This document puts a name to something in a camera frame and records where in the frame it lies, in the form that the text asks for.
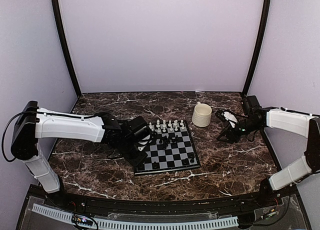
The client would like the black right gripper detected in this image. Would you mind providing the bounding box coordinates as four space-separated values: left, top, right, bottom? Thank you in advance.
217 117 262 144

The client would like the black chess piece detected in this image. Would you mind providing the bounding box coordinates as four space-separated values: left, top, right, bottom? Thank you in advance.
152 162 158 169
182 158 189 165

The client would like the black white chessboard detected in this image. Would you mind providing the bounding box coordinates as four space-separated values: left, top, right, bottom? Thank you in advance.
133 119 201 176

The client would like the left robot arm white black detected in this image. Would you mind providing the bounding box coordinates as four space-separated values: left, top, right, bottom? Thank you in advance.
9 101 154 208

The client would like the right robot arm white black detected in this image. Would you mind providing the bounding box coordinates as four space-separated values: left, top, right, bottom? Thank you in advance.
215 107 320 207

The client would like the pile of black chess pieces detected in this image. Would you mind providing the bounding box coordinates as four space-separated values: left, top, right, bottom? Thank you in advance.
159 135 178 149

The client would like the cream ceramic mug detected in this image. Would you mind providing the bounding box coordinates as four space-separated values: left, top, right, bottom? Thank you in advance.
191 102 212 128

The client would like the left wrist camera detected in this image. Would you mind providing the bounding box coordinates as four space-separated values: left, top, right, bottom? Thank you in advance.
123 116 152 152

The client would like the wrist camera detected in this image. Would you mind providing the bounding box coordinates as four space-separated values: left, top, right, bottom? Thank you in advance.
215 94 262 127
123 116 152 152

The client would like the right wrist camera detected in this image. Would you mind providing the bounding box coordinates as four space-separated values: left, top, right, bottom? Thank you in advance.
215 94 262 127

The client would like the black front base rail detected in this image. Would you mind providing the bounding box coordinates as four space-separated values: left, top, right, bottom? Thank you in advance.
24 183 301 220

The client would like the white slotted cable duct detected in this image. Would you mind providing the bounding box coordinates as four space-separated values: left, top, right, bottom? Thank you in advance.
31 203 239 230

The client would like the right black frame post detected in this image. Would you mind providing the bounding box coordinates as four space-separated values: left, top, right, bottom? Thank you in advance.
241 0 271 98

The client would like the black frame post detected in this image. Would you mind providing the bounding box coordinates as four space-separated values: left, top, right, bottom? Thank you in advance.
241 0 271 98
51 0 82 98

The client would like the left black frame post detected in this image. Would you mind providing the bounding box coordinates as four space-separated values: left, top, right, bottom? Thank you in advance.
51 0 82 98

